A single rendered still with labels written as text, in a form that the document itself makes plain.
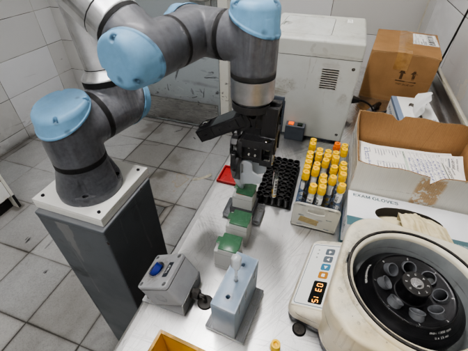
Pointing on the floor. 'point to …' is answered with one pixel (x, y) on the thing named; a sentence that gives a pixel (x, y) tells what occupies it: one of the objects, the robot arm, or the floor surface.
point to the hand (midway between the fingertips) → (239, 182)
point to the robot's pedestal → (111, 253)
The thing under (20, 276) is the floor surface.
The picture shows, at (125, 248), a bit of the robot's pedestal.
